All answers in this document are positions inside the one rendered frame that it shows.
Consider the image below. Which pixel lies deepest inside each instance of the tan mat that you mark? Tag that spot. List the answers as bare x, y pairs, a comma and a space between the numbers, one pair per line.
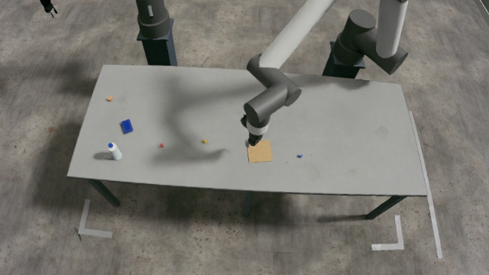
260, 152

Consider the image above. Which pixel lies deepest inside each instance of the white plastic bottle with blue cap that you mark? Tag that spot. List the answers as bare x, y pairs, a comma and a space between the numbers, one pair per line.
114, 151

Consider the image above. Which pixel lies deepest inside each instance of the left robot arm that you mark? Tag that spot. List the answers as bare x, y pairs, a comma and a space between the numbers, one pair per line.
358, 39

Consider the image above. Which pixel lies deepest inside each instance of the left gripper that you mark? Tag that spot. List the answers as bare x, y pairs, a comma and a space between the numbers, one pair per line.
255, 134

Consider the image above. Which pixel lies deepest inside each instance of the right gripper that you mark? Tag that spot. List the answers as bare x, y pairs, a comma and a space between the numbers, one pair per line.
48, 7

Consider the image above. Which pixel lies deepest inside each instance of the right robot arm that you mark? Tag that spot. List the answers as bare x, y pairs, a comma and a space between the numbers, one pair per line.
153, 18

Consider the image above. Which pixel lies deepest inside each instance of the blue flat rectangular block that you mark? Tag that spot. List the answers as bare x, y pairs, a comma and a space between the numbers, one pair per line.
127, 127

